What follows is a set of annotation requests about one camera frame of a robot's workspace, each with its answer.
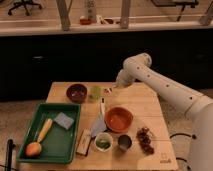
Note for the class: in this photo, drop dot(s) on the small metal cup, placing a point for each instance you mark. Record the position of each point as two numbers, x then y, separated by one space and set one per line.
124 142

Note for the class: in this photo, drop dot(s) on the dark grape bunch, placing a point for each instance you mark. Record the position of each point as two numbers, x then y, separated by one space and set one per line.
145 141

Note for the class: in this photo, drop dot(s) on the dark purple bowl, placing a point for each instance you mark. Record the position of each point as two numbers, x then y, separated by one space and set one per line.
77 93

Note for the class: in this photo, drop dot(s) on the green plastic tray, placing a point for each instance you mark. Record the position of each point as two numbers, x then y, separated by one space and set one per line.
58 146

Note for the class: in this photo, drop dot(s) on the black post lower left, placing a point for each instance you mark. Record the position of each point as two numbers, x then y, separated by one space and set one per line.
9 150

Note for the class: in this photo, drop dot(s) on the black office chair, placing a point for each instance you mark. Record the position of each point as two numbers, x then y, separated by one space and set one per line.
25 4

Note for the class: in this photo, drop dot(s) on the white bottle on shelf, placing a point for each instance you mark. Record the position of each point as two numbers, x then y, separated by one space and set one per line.
90 10

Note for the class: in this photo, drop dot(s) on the red bowl on shelf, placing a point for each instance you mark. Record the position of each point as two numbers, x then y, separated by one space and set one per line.
84 21

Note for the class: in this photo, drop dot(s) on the orange bowl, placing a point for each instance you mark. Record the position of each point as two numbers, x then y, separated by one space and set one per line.
118 119

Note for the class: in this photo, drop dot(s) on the white cup green contents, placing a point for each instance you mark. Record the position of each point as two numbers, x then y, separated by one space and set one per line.
103 142

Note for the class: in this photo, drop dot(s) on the green translucent cup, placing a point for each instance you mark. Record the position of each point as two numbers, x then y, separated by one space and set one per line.
95 93

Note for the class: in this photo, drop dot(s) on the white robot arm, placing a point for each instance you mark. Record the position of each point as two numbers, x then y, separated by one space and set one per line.
195 105

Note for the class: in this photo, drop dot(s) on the blue grey sponge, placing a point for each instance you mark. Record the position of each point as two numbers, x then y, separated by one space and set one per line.
63 120

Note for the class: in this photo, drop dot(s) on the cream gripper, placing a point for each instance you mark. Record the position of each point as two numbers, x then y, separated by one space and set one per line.
117 85

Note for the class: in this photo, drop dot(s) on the wooden block brush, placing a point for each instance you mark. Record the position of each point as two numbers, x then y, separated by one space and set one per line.
84 142

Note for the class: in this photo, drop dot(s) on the orange round fruit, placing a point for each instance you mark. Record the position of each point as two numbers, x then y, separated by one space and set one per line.
33 149

